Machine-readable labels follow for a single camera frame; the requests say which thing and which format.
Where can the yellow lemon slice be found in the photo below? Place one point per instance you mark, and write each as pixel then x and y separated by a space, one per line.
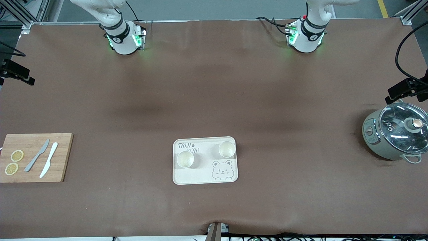
pixel 17 155
pixel 11 169

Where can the grey pot glass lid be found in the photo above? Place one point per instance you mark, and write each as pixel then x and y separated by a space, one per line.
pixel 374 140

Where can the white plastic cup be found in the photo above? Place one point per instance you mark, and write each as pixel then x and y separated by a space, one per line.
pixel 185 160
pixel 227 149

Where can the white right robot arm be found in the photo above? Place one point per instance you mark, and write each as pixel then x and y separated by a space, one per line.
pixel 122 42

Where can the grey plastic knife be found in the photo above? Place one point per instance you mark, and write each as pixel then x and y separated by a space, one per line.
pixel 36 155

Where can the aluminium frame profile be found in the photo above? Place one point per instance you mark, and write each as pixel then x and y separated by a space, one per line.
pixel 20 13
pixel 409 13

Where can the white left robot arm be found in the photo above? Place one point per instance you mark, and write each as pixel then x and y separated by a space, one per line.
pixel 306 42

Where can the white plastic knife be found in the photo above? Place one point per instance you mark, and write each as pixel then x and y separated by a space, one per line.
pixel 49 160

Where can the wooden cutting board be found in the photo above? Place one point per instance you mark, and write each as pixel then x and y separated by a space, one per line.
pixel 63 157

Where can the cream tray with bear print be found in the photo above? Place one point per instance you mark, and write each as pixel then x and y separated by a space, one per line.
pixel 200 175

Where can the brown table mat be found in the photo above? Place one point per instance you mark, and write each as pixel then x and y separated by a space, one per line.
pixel 214 100

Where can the metal table clamp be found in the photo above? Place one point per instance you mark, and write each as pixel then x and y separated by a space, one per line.
pixel 215 231

